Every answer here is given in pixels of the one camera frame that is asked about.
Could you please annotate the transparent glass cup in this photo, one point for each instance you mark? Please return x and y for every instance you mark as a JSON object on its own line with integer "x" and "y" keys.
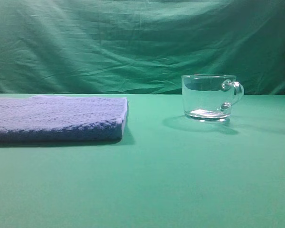
{"x": 210, "y": 98}

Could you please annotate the green backdrop cloth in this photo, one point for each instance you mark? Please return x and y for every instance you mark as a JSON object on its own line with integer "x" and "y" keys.
{"x": 139, "y": 46}

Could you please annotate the folded blue towel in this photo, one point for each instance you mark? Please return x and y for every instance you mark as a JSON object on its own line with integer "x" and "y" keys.
{"x": 43, "y": 118}

